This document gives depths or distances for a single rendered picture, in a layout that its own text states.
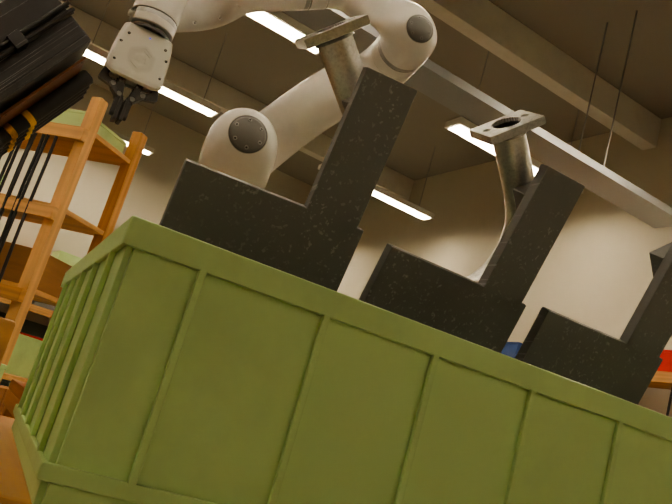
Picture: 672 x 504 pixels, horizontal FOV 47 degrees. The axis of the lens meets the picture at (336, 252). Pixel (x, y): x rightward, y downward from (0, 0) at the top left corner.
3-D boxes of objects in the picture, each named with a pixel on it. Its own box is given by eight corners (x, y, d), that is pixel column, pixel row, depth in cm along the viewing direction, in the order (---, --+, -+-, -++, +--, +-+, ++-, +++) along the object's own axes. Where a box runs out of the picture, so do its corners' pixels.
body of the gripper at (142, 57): (127, 8, 131) (105, 65, 129) (182, 36, 136) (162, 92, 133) (118, 23, 138) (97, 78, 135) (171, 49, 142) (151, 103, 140)
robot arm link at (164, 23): (135, -2, 132) (129, 13, 131) (182, 22, 135) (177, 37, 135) (124, 15, 139) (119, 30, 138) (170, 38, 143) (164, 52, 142)
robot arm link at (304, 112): (191, 135, 130) (182, 162, 146) (232, 193, 131) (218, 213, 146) (407, 5, 147) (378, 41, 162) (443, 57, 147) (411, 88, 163)
